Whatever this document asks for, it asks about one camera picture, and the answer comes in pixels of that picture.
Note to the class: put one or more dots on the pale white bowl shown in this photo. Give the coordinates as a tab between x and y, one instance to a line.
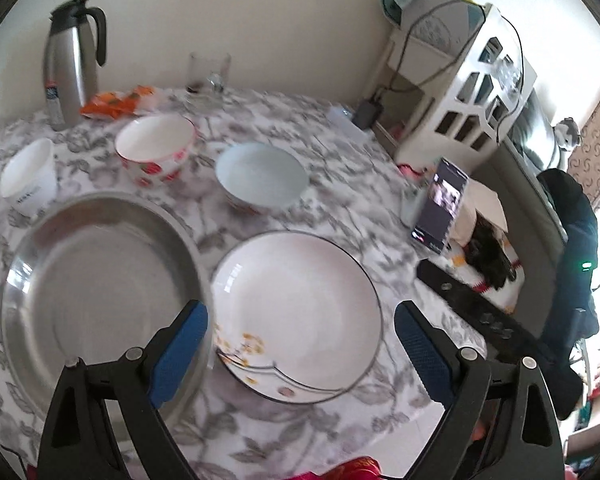
260	172

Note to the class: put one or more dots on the cardboard box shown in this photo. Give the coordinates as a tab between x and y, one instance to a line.
485	205

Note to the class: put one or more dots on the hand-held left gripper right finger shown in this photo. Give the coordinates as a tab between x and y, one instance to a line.
425	355

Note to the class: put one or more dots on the grey white plush toy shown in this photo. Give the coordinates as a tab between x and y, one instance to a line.
567	132

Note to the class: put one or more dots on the pink item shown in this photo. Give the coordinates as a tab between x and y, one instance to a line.
410	171

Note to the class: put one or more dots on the orange snack packet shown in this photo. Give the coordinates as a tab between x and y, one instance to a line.
105	105
142	94

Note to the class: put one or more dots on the stainless steel basin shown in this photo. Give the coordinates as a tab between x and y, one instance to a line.
105	285

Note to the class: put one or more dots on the black cloth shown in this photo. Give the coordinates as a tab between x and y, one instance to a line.
490	255

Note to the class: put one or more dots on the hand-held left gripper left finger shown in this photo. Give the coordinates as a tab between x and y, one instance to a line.
180	355

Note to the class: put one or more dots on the white plate with floral print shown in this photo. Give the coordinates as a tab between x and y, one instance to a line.
300	300

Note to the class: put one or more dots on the teal cloth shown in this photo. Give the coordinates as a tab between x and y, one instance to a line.
397	0

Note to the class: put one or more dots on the black charger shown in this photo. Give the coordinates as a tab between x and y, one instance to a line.
369	114

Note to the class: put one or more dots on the red cloth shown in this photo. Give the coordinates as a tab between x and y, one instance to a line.
352	470

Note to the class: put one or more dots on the glass mug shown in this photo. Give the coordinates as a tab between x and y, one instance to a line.
207	72

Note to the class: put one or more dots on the stainless steel thermos jug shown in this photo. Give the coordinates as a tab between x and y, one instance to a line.
70	60

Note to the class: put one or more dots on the plain white bowl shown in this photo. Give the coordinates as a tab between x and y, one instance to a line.
27	170

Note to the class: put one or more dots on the red floral bowl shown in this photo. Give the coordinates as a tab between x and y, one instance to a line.
155	140

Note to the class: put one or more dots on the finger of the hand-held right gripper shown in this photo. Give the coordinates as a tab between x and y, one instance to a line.
470	300

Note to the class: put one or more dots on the white cabinet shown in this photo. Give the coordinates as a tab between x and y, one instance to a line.
460	90

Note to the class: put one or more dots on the smartphone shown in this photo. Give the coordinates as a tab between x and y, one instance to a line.
440	205

